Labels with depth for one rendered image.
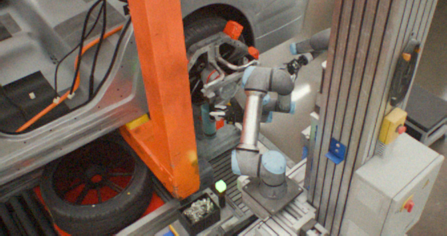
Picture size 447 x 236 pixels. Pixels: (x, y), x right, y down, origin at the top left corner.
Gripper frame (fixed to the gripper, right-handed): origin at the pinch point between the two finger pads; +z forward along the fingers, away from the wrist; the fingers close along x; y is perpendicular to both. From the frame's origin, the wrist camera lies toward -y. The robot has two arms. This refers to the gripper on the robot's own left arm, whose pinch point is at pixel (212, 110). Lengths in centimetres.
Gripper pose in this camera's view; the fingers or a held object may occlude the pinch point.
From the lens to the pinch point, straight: 294.5
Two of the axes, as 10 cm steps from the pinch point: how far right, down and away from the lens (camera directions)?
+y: 0.3, 7.2, 6.9
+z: -9.9, -0.7, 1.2
